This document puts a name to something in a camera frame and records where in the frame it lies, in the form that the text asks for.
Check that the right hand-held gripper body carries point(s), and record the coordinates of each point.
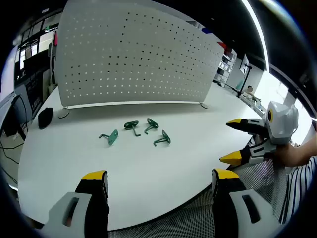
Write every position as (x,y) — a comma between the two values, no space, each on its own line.
(282,124)

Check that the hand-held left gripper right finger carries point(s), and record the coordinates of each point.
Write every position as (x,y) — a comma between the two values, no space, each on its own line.
(223,210)

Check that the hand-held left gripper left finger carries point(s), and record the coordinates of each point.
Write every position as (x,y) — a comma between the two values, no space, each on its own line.
(94,205)

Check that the white perforated mounting plate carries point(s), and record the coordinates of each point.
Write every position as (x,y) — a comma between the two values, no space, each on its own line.
(136,62)

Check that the round grey plate foot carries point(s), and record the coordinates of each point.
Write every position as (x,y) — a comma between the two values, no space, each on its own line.
(204,105)
(63,113)

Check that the white storage shelf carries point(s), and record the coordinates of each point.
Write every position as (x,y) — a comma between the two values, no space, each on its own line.
(224,69)

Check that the ceiling light strip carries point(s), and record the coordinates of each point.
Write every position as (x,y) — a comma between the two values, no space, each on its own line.
(260,32)

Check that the black computer mouse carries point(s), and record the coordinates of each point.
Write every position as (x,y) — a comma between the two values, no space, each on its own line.
(45,118)

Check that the white upright stand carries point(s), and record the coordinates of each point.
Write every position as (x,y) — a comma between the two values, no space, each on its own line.
(52,57)

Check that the pink paper tag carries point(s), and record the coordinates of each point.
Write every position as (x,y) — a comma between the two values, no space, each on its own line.
(56,39)

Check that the black camera stand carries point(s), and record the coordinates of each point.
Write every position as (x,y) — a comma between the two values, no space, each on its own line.
(245,79)

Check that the framed wall picture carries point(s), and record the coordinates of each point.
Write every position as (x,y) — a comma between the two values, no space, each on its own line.
(245,64)

